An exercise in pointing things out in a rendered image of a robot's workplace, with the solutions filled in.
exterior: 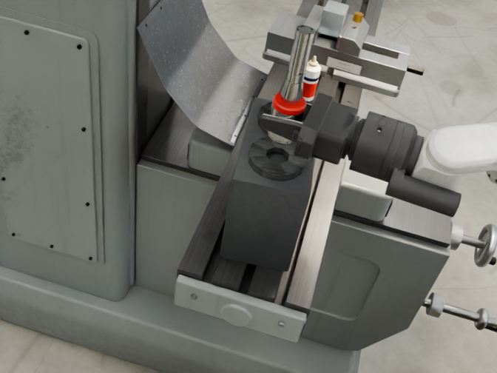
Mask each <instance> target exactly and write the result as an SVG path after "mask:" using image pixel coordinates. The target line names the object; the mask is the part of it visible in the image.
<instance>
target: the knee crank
mask: <svg viewBox="0 0 497 373"><path fill-rule="evenodd" d="M422 306H424V307H426V314H427V315H430V316H432V317H437V318H438V317H440V316H441V314H442V312H444V313H447V314H449V315H454V316H456V317H461V318H464V319H467V320H471V321H474V326H475V327H476V328H477V329H478V330H483V329H488V330H490V331H493V332H497V318H494V317H490V316H489V312H488V311H487V309H485V308H480V309H479V310H478V311H477V312H472V311H470V310H466V309H463V308H459V307H457V306H452V305H450V304H447V303H444V295H440V294H437V293H435V292H432V293H431V294H430V296H429V298H425V301H424V303H423V304H422Z"/></svg>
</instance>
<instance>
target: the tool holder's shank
mask: <svg viewBox="0 0 497 373"><path fill-rule="evenodd" d="M313 37H314V29H313V28H312V27H309V26H306V25H300V26H298V27H297V29H296V33H295V37H294V43H293V47H292V51H291V57H290V61H289V66H288V72H287V76H286V79H285V82H284V84H283V87H282V89H281V91H280V94H281V96H282V97H283V101H284V102H285V103H287V104H296V103H297V102H298V101H299V100H300V99H301V98H302V91H303V80H304V76H305V70H306V67H307V63H308V57H309V54H310V51H311V45H312V41H313Z"/></svg>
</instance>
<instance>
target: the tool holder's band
mask: <svg viewBox="0 0 497 373"><path fill-rule="evenodd" d="M273 106H274V108H275V109H276V110H277V111H278V112H281V113H282V114H285V115H299V114H301V113H303V112H304V111H305V106H306V101H305V99H304V98H303V97H302V98H301V99H300V100H299V101H298V102H297V103H296V104H287V103H285V102H284V101H283V97H282V96H281V94H280V93H278V94H276V95H275V96H274V100H273Z"/></svg>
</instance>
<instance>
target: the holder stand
mask: <svg viewBox="0 0 497 373"><path fill-rule="evenodd" d="M271 105H272V101H270V100H267V99H263V98H254V100H253V103H252V106H251V111H250V113H249V117H248V122H247V125H246V130H245V132H244V136H243V140H242V144H241V147H240V151H239V155H238V158H237V163H236V166H235V169H234V174H233V177H232V180H231V189H230V193H229V202H228V207H227V212H226V221H225V226H224V230H223V239H222V244H221V249H220V257H221V258H226V259H229V260H233V261H239V262H244V263H250V264H254V265H258V266H264V267H268V268H271V269H278V270H282V271H285V272H287V271H288V270H289V267H290V265H291V260H292V257H293V254H294V250H295V247H296V244H297V239H298V237H299V234H300V230H301V226H302V223H303V219H304V217H305V212H306V209H307V206H308V202H309V199H310V196H311V186H312V179H313V173H314V162H315V157H312V158H311V160H306V159H304V158H301V157H298V156H295V155H294V151H295V149H296V145H297V143H296V142H293V143H290V144H284V145H282V144H278V143H276V142H275V141H274V140H272V139H271V138H270V137H269V136H268V133H267V131H268V130H265V129H263V128H261V127H260V121H261V117H262V115H263V114H267V115H270V114H271V108H272V107H271Z"/></svg>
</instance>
